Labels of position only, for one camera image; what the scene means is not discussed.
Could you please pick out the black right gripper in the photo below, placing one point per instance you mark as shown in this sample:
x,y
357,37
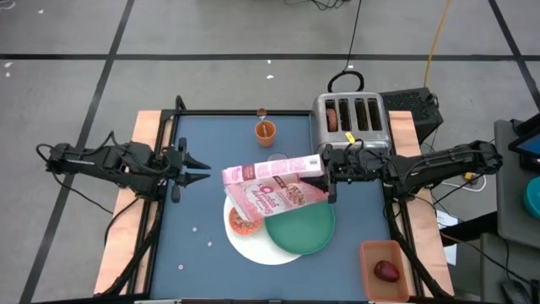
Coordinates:
x,y
350,166

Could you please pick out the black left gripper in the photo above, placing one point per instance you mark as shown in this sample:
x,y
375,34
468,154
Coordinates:
x,y
175,162

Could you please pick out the pink strawberry cereal box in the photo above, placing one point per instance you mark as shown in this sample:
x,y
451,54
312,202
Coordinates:
x,y
270,190

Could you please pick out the brown bagel half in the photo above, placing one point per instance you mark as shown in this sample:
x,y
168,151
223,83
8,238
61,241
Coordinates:
x,y
332,120

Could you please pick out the dark red fruit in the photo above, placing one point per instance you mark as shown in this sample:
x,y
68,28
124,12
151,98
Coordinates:
x,y
386,271

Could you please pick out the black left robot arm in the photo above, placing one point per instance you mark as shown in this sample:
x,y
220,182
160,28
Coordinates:
x,y
126,169

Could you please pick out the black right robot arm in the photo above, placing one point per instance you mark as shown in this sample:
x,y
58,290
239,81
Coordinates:
x,y
443,162

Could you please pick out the clear glass with white grains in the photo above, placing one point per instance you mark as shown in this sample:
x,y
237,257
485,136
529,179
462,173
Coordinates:
x,y
276,157

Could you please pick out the teal round plate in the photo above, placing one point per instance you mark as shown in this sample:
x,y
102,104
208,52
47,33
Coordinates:
x,y
301,230

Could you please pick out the yellow toaster tag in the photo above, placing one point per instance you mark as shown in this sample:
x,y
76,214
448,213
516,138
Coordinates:
x,y
349,137

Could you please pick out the orange plastic cup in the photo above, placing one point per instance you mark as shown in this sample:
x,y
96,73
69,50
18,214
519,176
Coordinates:
x,y
271,139

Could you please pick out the silver four-slot toaster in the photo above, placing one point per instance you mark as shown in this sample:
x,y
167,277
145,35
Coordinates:
x,y
320,105

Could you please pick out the silver metal spoon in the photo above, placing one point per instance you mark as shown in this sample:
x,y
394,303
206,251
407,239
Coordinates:
x,y
261,112

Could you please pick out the orange plastic bin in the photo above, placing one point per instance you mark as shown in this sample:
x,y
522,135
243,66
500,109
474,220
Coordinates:
x,y
379,253

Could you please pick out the wooden side board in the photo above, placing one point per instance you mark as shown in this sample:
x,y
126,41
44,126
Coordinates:
x,y
122,236
422,219

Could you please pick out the white round woven placemat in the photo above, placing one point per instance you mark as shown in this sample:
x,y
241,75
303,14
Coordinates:
x,y
249,249

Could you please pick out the black electronics box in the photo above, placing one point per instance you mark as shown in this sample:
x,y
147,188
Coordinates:
x,y
411,105

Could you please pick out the white paper sheet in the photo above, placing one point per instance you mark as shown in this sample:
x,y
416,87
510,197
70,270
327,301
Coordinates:
x,y
445,219

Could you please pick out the grey desk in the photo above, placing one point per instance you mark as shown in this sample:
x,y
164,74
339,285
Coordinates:
x,y
512,202

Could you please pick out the black tablet screen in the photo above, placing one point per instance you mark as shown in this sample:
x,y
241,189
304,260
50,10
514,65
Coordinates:
x,y
529,145

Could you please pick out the teal mixing bowl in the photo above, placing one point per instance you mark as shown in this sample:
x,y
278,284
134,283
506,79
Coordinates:
x,y
533,198

